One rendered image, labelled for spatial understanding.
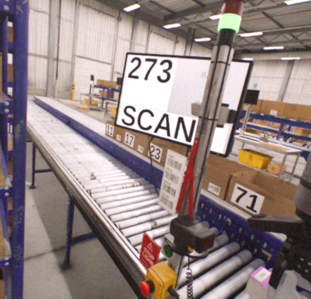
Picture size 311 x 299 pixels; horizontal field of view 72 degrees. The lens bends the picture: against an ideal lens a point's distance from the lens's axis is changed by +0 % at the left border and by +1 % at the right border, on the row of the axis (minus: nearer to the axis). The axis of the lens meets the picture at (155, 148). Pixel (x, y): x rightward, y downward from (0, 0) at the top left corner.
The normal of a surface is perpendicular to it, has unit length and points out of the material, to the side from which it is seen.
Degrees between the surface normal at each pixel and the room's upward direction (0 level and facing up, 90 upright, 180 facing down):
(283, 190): 90
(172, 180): 90
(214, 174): 90
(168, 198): 90
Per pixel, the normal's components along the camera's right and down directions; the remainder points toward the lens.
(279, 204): -0.77, 0.04
